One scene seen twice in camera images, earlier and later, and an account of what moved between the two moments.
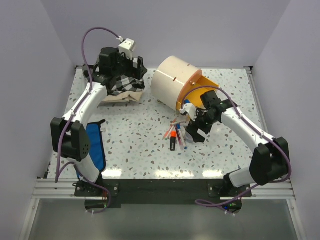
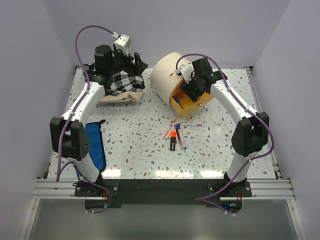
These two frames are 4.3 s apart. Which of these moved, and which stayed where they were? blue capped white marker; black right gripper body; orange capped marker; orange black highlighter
Moved: black right gripper body
Stayed: blue capped white marker; orange black highlighter; orange capped marker
